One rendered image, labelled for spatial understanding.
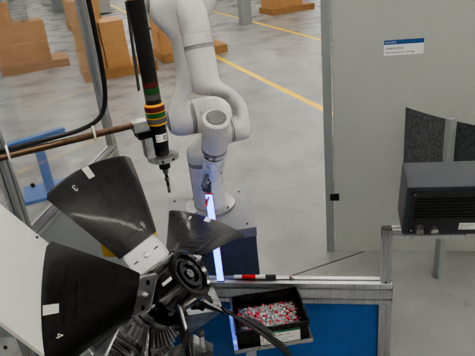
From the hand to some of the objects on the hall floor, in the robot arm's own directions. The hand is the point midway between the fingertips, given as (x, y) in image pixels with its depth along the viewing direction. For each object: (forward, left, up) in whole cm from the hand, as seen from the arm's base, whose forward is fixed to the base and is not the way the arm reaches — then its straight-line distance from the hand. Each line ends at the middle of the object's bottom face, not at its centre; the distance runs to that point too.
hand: (212, 180), depth 176 cm
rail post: (+36, +46, -114) cm, 128 cm away
